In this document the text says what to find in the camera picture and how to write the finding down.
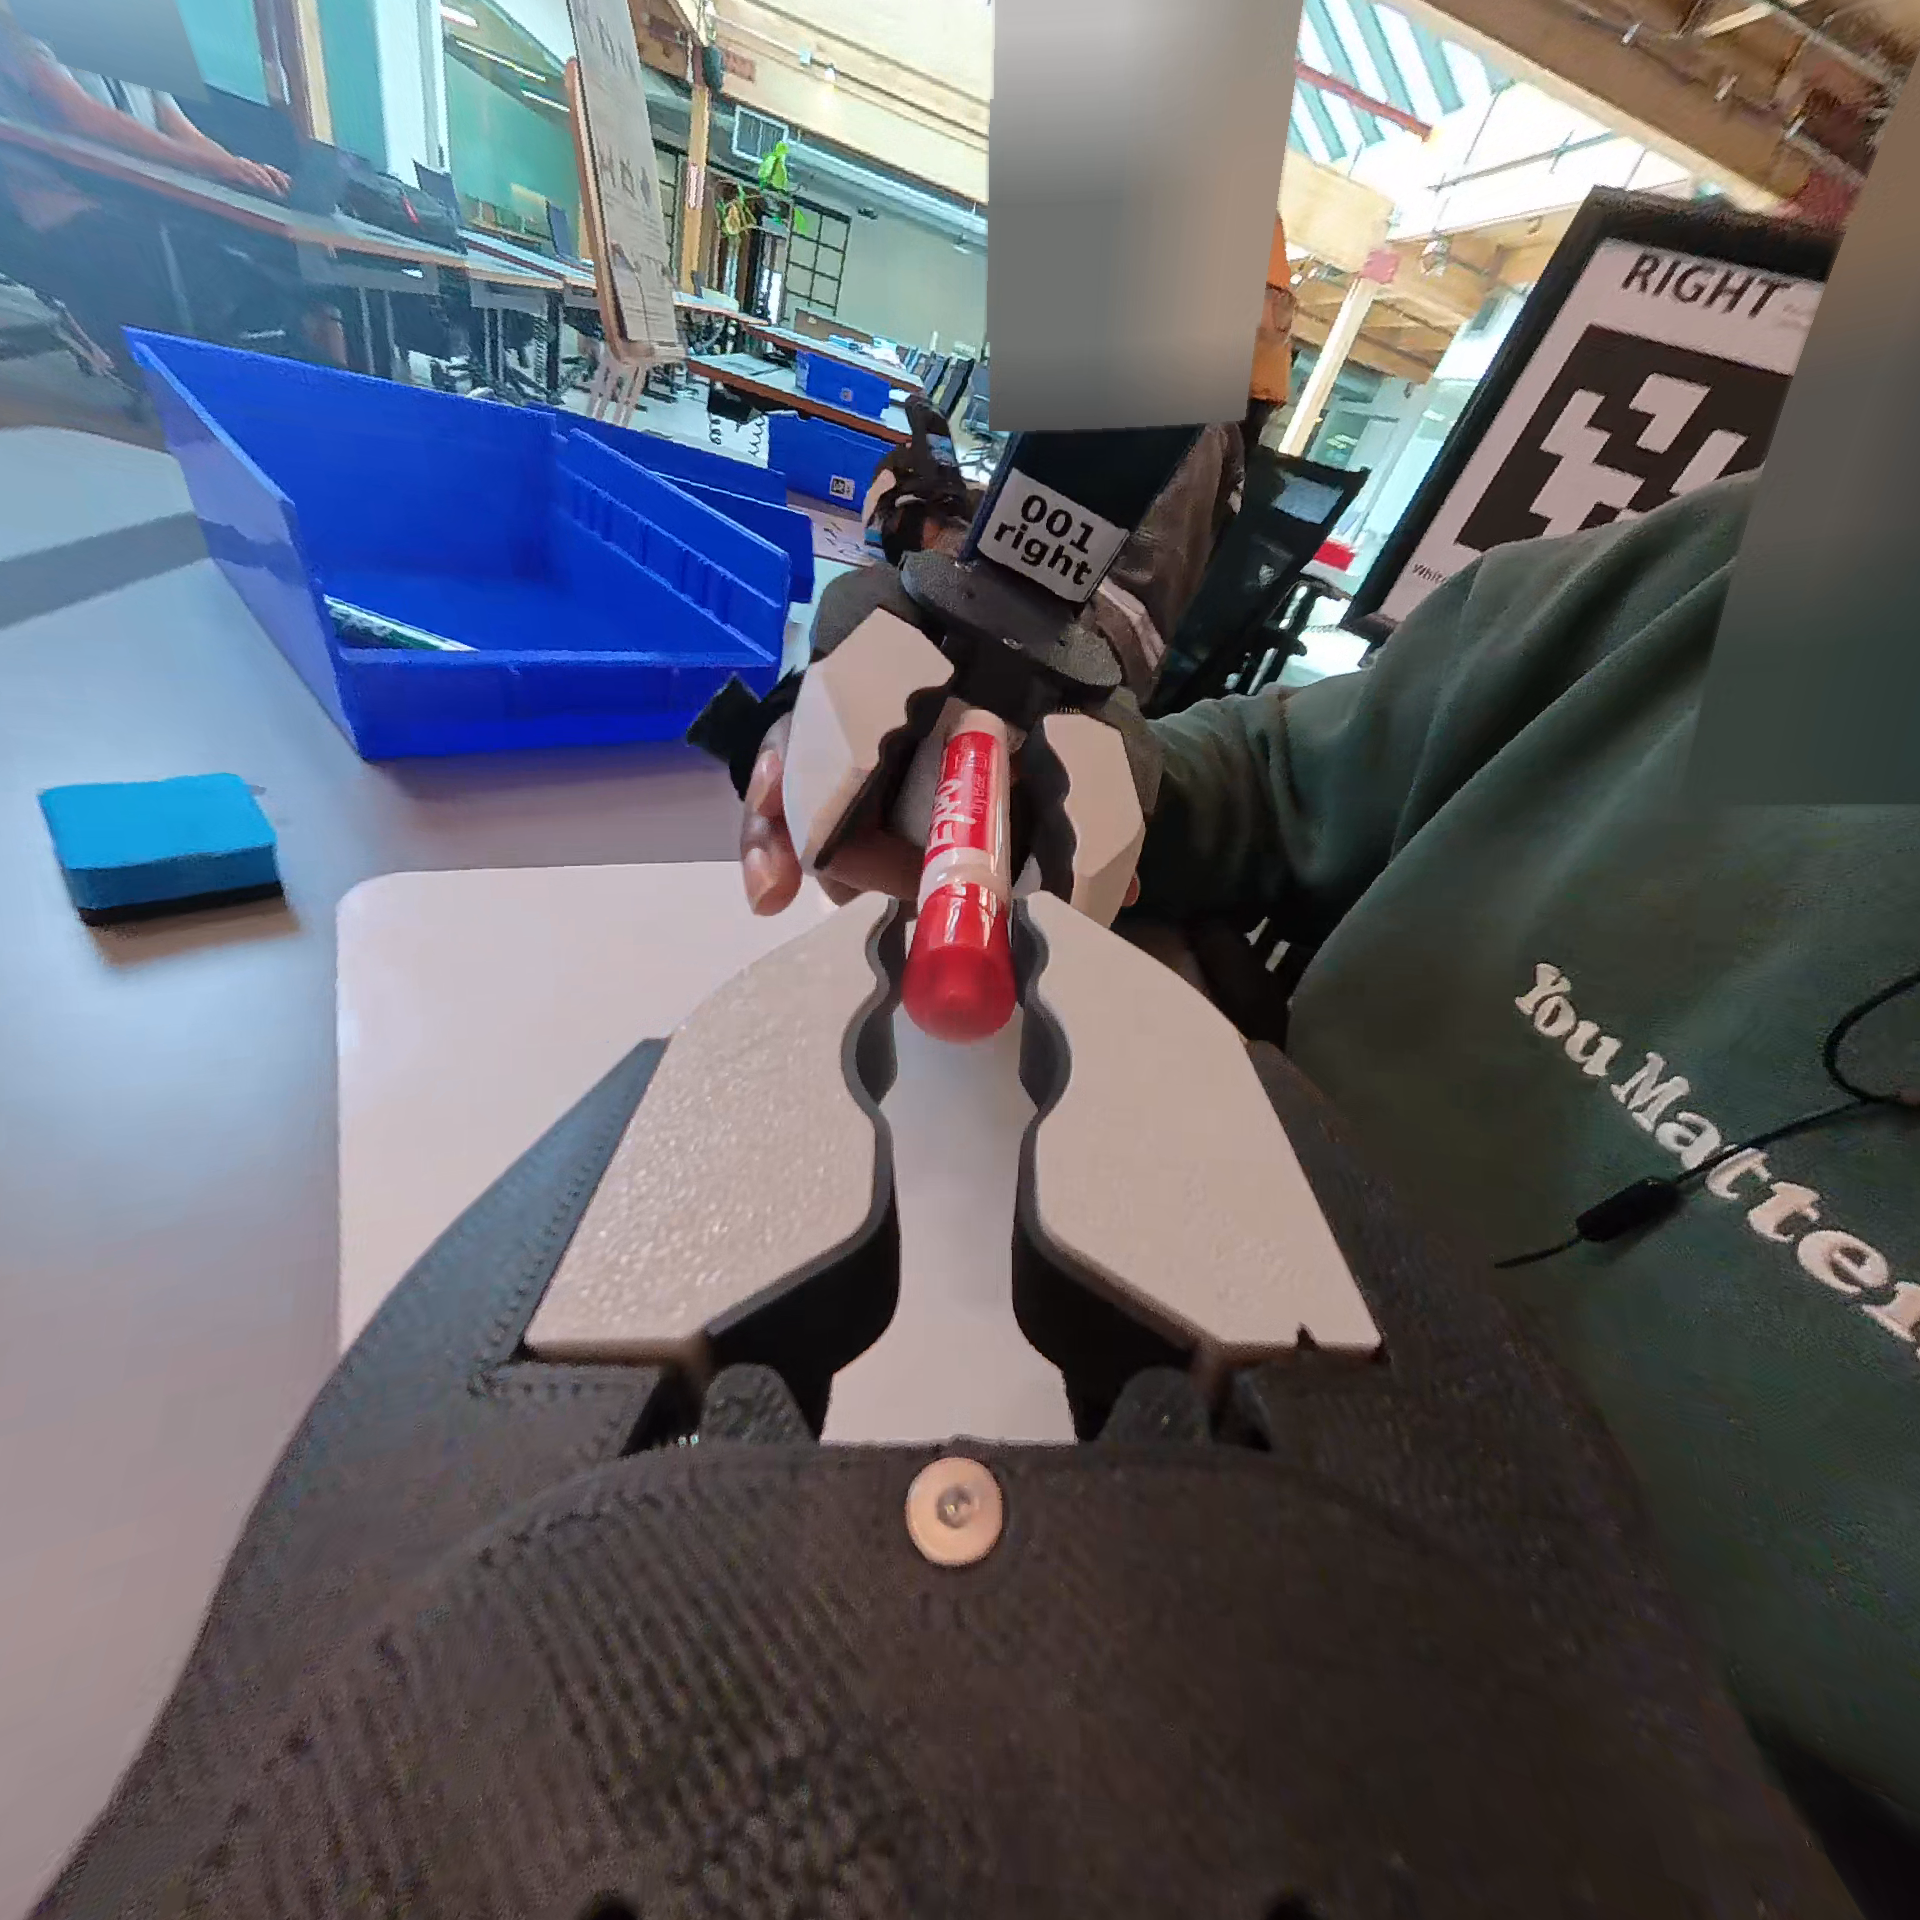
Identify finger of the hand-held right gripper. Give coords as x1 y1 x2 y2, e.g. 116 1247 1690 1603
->
782 615 962 903
1022 695 1164 929

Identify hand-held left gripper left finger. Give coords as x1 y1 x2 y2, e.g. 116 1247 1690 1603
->
525 897 907 1423

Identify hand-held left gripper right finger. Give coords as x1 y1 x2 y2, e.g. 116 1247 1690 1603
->
1009 897 1386 1423

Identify red dry-erase marker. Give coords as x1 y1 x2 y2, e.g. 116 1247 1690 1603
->
917 710 1017 897

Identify red marker cap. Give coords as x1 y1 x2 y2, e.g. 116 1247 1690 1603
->
900 874 1025 1043

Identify white whiteboard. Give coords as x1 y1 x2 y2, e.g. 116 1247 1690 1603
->
334 862 1089 1450

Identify blue plastic bin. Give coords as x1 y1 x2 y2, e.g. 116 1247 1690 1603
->
128 324 820 769
763 402 907 521

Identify green dry-erase marker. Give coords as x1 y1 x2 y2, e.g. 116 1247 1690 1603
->
322 595 485 659

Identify blue whiteboard eraser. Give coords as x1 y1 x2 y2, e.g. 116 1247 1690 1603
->
40 773 290 925

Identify person's right hand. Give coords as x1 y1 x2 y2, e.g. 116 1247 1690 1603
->
739 719 902 921

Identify black mesh chair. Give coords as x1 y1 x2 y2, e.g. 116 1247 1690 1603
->
1156 446 1369 715

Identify white standing sign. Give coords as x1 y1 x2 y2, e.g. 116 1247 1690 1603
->
562 0 686 417

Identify framed black-and-white tag sign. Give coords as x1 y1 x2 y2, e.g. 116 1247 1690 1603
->
1344 190 1837 637

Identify wooden office table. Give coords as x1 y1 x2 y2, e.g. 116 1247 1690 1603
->
0 114 602 387

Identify black clip-on microphone cable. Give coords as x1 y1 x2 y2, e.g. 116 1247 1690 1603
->
1494 967 1920 1274

